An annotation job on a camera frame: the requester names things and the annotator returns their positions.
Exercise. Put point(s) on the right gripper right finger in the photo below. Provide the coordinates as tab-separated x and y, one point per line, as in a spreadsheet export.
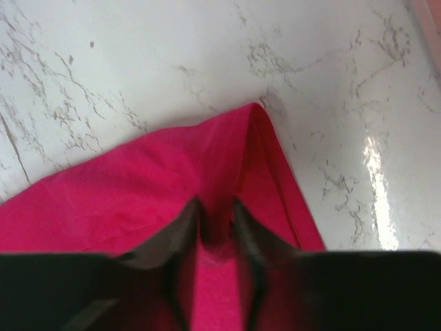
288	288

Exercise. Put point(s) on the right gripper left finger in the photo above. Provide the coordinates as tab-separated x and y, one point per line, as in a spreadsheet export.
146	288

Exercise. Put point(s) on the magenta t shirt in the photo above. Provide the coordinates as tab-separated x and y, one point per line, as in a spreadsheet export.
115	202

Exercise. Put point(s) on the pink tiered shelf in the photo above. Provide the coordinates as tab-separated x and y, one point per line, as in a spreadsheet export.
428	15

